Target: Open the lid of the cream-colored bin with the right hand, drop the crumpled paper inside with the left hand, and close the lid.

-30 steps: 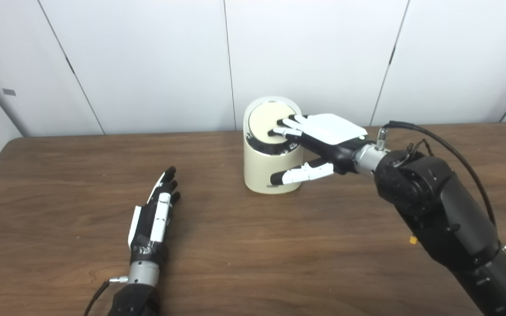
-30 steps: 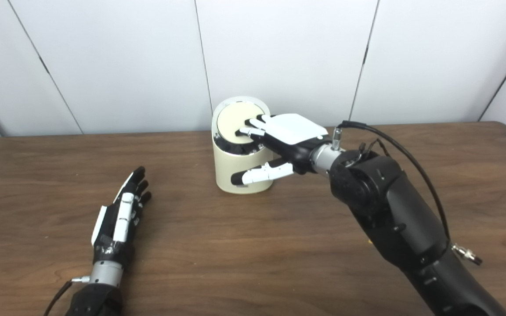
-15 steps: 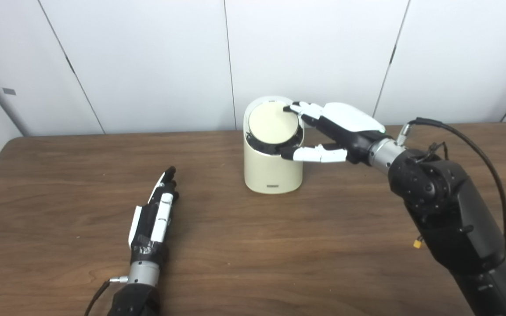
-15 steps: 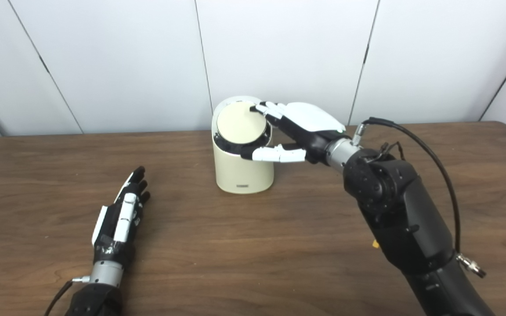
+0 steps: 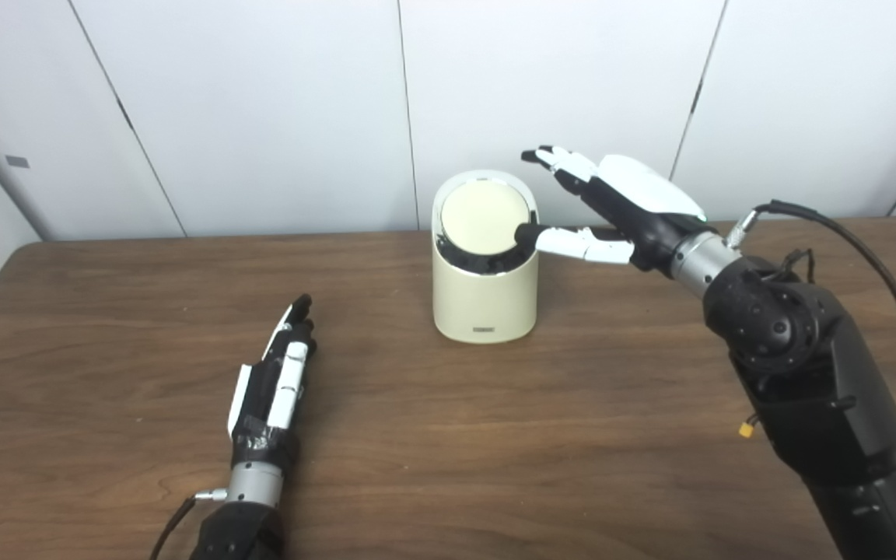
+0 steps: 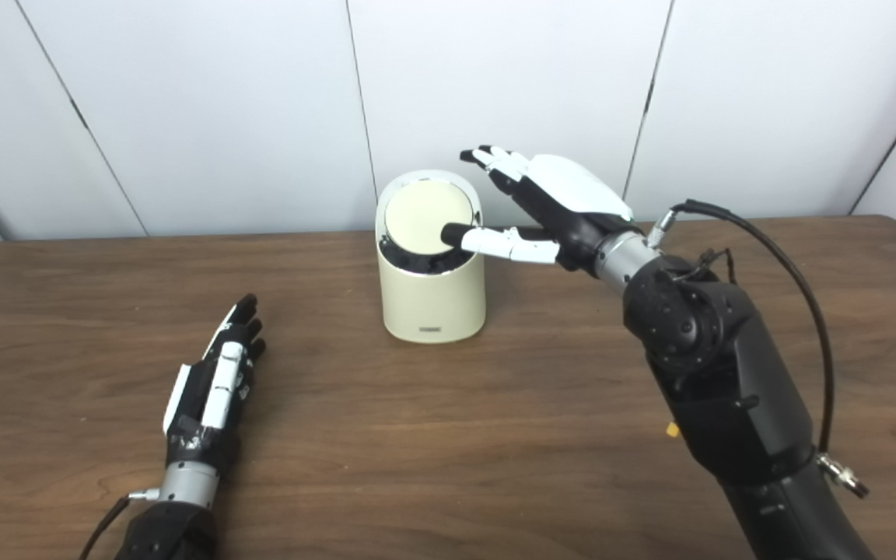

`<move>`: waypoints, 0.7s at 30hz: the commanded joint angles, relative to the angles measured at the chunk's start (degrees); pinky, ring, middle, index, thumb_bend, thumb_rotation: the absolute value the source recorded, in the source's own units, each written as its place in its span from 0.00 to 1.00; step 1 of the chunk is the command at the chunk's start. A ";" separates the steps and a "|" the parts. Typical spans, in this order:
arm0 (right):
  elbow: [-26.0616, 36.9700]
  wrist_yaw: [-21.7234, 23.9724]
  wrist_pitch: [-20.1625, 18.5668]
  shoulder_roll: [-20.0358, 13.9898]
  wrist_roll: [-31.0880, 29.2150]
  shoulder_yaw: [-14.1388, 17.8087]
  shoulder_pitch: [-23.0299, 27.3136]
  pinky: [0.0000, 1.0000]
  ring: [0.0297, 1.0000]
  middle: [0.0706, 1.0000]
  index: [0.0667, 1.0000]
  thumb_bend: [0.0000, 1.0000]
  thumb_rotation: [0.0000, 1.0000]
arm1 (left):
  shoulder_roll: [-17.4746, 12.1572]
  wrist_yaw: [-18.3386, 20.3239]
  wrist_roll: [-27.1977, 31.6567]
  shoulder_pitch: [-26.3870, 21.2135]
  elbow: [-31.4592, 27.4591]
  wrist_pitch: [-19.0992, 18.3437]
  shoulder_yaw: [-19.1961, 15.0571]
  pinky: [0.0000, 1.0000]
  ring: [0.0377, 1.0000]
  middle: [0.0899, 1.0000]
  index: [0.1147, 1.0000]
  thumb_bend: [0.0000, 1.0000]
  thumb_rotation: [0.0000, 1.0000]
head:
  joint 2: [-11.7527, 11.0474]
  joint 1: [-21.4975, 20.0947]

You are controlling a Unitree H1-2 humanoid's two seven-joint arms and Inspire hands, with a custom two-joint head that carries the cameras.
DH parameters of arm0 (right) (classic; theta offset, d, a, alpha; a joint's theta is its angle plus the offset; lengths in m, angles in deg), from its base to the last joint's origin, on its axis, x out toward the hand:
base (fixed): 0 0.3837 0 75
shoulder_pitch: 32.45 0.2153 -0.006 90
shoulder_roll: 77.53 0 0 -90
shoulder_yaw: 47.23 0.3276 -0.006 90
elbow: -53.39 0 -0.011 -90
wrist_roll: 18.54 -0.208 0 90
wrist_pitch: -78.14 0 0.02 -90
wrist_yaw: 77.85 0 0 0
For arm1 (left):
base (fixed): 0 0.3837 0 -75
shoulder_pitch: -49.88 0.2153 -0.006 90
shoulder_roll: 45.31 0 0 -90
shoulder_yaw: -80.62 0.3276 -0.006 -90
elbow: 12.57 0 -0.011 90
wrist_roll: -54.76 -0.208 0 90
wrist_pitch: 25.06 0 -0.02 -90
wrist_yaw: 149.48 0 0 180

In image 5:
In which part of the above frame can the cream-colored cylindrical bin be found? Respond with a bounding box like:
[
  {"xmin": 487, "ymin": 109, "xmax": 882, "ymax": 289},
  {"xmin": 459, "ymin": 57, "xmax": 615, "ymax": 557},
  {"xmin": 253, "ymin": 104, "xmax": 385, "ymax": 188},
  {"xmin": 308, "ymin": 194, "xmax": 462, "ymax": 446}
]
[{"xmin": 431, "ymin": 170, "xmax": 539, "ymax": 344}]

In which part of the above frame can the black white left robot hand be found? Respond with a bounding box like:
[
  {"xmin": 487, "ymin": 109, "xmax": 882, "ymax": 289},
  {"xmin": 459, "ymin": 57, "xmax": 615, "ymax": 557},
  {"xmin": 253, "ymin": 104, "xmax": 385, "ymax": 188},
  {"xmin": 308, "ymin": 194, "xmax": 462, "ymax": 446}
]
[{"xmin": 227, "ymin": 293, "xmax": 318, "ymax": 471}]

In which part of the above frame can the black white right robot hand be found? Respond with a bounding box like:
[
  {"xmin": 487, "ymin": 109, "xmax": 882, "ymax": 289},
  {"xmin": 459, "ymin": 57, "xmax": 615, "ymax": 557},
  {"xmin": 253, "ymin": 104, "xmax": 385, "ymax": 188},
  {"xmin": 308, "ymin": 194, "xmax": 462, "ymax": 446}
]
[{"xmin": 514, "ymin": 145, "xmax": 709, "ymax": 273}]

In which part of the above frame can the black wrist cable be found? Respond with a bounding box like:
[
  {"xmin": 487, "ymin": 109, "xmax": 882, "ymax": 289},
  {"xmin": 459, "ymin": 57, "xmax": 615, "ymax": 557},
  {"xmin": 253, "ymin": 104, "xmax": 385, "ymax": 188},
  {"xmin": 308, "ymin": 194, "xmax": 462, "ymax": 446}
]
[
  {"xmin": 726, "ymin": 200, "xmax": 896, "ymax": 491},
  {"xmin": 150, "ymin": 488, "xmax": 229, "ymax": 560}
]

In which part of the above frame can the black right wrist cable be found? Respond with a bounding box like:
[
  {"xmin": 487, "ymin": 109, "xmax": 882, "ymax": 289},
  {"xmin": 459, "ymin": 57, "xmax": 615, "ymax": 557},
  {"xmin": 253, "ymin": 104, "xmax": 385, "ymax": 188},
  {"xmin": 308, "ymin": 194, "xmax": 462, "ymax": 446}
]
[{"xmin": 726, "ymin": 200, "xmax": 896, "ymax": 491}]

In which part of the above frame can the round cream bin lid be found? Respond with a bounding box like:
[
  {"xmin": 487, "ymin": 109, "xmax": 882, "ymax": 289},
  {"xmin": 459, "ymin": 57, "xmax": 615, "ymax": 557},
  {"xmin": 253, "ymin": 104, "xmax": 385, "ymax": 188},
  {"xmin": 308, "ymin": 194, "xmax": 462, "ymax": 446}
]
[{"xmin": 440, "ymin": 180, "xmax": 532, "ymax": 255}]

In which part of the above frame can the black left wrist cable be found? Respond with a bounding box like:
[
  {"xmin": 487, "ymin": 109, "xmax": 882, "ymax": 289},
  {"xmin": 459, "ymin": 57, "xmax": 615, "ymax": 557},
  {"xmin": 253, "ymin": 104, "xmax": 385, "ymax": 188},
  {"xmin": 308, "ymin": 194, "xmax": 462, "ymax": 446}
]
[{"xmin": 150, "ymin": 488, "xmax": 229, "ymax": 560}]

